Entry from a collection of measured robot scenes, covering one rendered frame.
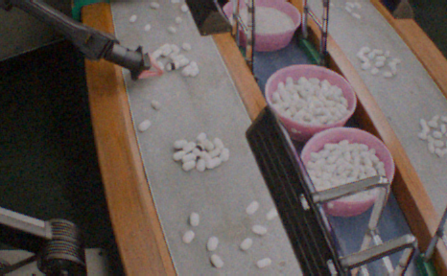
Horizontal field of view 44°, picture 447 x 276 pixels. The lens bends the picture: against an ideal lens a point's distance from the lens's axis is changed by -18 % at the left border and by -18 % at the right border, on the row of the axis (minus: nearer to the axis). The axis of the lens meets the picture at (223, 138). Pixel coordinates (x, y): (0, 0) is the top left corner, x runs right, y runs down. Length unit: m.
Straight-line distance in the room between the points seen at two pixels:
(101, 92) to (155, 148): 0.27
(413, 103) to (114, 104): 0.90
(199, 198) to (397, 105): 0.68
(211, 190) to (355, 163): 0.38
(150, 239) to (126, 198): 0.14
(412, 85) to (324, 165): 0.49
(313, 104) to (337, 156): 0.20
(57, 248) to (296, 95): 0.84
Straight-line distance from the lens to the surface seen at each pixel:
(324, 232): 1.01
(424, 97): 1.94
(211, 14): 1.49
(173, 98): 1.80
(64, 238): 1.43
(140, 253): 1.41
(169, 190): 1.56
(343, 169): 1.63
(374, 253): 0.99
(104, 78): 1.87
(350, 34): 2.13
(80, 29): 1.73
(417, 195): 1.58
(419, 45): 2.14
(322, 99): 1.82
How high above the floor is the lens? 1.90
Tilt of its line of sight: 44 degrees down
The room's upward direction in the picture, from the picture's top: straight up
